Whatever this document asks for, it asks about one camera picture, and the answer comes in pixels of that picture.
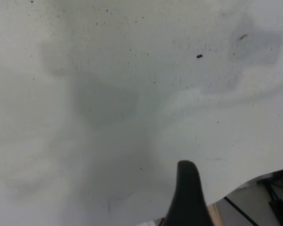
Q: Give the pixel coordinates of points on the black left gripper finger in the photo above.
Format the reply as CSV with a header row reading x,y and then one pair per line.
x,y
188,200

